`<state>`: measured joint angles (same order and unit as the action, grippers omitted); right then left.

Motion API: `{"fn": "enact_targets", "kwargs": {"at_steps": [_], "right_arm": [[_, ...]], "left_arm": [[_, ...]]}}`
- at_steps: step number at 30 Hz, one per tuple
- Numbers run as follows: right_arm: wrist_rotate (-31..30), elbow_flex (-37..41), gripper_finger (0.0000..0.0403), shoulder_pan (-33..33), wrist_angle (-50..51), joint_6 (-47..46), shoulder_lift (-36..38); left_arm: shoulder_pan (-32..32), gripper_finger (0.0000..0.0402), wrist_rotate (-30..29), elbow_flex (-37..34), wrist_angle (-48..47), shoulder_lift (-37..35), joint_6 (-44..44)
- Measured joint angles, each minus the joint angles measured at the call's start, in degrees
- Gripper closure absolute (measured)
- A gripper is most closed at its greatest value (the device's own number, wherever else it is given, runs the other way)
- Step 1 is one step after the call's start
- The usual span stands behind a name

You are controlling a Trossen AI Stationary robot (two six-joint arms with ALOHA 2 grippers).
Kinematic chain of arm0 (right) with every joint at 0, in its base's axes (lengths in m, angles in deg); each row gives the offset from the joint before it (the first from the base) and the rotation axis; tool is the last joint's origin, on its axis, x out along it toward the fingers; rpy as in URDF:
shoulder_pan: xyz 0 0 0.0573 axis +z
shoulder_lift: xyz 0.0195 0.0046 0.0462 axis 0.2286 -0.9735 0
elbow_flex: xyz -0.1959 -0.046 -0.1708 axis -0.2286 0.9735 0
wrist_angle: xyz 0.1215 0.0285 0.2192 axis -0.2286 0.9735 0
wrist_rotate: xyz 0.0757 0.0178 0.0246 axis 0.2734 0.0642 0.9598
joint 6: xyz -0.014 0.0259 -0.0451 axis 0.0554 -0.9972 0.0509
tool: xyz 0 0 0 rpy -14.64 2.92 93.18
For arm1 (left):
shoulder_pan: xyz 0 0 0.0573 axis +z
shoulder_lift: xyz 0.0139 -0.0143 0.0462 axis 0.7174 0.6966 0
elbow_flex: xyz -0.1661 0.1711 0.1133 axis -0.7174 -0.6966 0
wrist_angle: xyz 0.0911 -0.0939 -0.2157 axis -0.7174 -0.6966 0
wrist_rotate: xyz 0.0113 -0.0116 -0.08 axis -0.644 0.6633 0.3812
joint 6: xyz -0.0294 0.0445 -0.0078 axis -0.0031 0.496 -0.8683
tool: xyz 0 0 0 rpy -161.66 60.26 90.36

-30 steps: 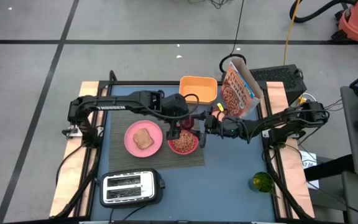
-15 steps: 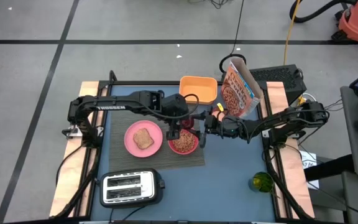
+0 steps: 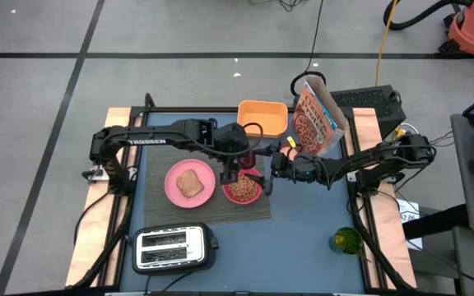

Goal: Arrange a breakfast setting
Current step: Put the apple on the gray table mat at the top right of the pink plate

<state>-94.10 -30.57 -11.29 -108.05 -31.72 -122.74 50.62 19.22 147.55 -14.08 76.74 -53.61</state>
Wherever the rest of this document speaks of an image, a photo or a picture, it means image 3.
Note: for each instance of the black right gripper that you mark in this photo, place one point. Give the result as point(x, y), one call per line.
point(288, 166)

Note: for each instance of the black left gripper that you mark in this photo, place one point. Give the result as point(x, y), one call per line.
point(229, 170)

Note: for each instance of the white printed paper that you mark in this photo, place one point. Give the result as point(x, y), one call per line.
point(410, 211)

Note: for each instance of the gold metal utensil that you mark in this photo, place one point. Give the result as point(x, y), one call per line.
point(291, 141)

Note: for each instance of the black two-slot toaster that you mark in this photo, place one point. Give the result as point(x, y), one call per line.
point(171, 248)

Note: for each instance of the orange plastic bin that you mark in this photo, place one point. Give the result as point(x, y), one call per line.
point(261, 117)

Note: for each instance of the grey woven placemat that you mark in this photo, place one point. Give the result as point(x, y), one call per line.
point(220, 214)

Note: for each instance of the green pepper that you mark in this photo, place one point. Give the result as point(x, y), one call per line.
point(346, 240)

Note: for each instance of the brown toast slice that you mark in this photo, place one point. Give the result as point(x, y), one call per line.
point(189, 183)

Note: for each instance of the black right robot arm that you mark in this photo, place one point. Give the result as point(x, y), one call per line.
point(364, 160)

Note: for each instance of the dark red apple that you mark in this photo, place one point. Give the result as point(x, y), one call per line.
point(248, 161)

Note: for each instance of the pink plate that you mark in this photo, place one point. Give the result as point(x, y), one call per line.
point(191, 201)

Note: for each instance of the black aluminium table frame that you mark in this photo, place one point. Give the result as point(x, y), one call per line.
point(187, 110)

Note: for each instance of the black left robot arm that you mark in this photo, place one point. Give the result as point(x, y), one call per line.
point(150, 137)

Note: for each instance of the cereal rings heap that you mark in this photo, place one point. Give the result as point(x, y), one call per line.
point(243, 190)

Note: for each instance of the wooden side board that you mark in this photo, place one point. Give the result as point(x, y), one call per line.
point(91, 230)
point(393, 238)

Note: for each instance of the coral red bowl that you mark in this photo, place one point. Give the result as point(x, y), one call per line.
point(230, 196)

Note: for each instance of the Cheerios cereal box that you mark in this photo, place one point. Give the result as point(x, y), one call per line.
point(313, 123)

